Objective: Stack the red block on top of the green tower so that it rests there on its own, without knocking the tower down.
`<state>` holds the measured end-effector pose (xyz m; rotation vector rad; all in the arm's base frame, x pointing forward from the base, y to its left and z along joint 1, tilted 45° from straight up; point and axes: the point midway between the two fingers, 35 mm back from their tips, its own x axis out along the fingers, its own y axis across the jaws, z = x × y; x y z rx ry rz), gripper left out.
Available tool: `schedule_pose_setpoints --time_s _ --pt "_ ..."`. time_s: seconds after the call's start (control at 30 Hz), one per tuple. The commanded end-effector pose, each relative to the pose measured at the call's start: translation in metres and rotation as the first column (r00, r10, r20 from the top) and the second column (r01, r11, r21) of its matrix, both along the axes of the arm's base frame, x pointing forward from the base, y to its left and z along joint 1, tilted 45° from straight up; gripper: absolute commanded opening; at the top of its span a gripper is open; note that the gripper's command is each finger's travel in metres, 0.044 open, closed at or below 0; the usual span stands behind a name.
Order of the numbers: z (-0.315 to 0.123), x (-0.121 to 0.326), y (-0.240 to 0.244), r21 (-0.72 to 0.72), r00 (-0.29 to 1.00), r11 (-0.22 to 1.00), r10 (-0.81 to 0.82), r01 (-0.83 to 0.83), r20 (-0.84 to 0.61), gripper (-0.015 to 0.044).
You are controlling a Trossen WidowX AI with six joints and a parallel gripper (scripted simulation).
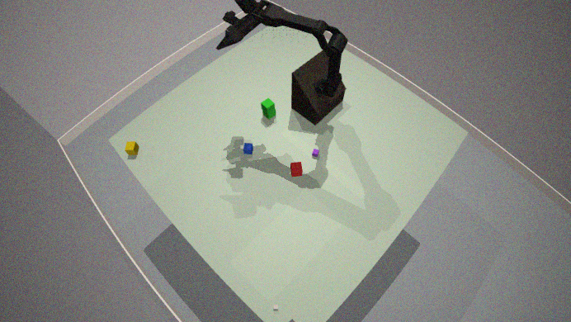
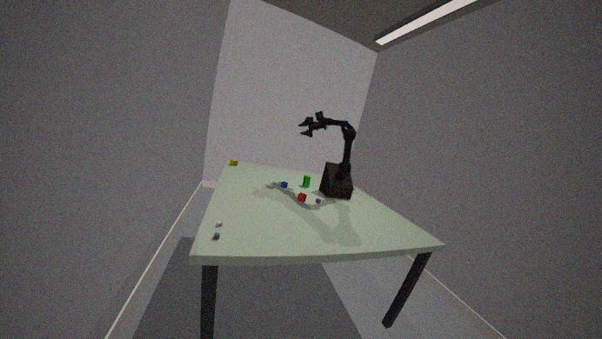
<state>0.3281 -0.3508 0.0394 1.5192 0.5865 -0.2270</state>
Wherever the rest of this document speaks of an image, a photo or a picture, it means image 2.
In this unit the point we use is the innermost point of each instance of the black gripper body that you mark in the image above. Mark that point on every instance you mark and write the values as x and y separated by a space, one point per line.
312 126

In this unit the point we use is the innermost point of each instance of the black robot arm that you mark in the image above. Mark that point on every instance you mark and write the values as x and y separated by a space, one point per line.
348 135

